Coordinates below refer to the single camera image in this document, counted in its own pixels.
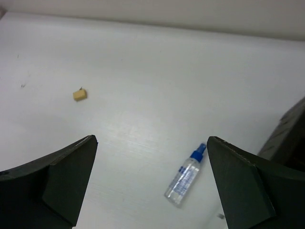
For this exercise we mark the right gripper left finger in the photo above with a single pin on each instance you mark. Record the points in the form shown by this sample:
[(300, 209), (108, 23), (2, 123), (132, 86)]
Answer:
[(47, 193)]

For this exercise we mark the small tan eraser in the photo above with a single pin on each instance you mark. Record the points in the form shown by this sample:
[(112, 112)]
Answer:
[(79, 95)]

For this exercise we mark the white black stationery organizer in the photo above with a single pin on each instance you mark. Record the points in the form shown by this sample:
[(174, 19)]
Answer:
[(286, 144)]

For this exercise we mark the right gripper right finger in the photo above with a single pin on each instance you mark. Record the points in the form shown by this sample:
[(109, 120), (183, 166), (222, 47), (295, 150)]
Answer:
[(256, 193)]

